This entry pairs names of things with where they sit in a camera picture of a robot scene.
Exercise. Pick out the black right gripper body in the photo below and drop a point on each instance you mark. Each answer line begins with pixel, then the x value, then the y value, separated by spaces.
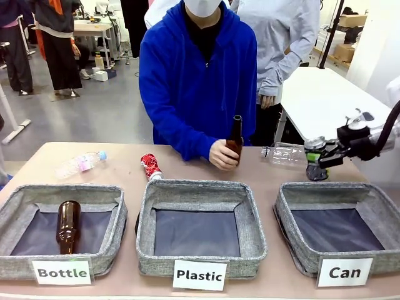
pixel 356 140

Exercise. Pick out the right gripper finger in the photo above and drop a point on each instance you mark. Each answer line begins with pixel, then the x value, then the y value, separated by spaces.
pixel 329 161
pixel 333 146

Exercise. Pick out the crushed dark can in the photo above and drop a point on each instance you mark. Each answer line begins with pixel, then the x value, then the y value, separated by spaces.
pixel 316 172

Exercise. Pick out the brown glass bottle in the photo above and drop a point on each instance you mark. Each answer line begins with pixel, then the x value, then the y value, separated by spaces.
pixel 67 225
pixel 235 137

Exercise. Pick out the blue sleeved right forearm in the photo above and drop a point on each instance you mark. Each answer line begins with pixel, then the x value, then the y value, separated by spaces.
pixel 195 142

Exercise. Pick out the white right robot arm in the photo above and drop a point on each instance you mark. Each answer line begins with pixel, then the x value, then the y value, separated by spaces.
pixel 387 137

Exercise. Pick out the grey basket labelled Can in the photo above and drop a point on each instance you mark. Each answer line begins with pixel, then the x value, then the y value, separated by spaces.
pixel 300 237

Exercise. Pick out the grey basket labelled Plastic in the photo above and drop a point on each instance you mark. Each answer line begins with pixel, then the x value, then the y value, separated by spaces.
pixel 250 225

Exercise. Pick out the white Can label sign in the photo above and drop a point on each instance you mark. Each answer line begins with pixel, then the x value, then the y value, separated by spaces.
pixel 344 272

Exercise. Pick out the crushed red can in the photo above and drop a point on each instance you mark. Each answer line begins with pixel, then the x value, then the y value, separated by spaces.
pixel 151 165

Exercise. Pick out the grey basket labelled Bottle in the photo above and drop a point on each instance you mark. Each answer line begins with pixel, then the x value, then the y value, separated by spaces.
pixel 18 259

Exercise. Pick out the grey shirt person's hand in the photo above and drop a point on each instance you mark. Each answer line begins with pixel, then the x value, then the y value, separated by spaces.
pixel 268 101

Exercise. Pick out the person's right hand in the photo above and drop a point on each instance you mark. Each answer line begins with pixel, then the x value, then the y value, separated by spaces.
pixel 220 154

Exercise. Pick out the clear crushed plastic bottle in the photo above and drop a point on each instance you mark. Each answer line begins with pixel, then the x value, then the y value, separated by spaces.
pixel 284 155

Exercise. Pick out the white table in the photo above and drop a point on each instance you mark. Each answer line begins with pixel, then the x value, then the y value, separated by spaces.
pixel 325 100

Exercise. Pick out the cardboard box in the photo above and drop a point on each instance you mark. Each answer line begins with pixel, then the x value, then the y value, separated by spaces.
pixel 352 20
pixel 343 52

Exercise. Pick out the black stand pole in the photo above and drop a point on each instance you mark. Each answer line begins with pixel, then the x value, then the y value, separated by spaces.
pixel 329 34

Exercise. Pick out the person in grey shirt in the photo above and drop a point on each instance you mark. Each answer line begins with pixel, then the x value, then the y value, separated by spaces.
pixel 281 40

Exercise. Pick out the person in blue hoodie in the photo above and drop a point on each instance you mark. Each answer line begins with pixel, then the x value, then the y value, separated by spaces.
pixel 193 78

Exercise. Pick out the white Plastic label sign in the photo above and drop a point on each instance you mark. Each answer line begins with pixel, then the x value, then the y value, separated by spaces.
pixel 199 275

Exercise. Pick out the white face mask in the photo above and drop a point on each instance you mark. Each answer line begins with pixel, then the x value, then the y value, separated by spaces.
pixel 203 7

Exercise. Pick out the small white box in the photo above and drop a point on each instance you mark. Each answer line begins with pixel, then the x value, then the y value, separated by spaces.
pixel 100 75

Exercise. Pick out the pink label plastic bottle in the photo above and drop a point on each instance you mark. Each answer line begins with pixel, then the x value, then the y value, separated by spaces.
pixel 79 164

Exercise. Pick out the beige background desk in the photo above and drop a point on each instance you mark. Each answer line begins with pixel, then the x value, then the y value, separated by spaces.
pixel 93 31

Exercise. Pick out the white Bottle label sign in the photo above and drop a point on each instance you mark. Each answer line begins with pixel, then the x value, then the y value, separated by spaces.
pixel 62 272

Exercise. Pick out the person in black skirt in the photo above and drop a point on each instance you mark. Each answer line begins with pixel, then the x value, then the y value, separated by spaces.
pixel 57 47

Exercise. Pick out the white table leg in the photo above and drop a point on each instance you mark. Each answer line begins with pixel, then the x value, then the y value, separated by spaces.
pixel 11 122

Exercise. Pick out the person in dark trousers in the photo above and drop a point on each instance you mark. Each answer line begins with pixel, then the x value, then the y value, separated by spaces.
pixel 15 47

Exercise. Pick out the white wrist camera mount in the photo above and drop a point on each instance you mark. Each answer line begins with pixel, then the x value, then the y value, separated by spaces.
pixel 359 120

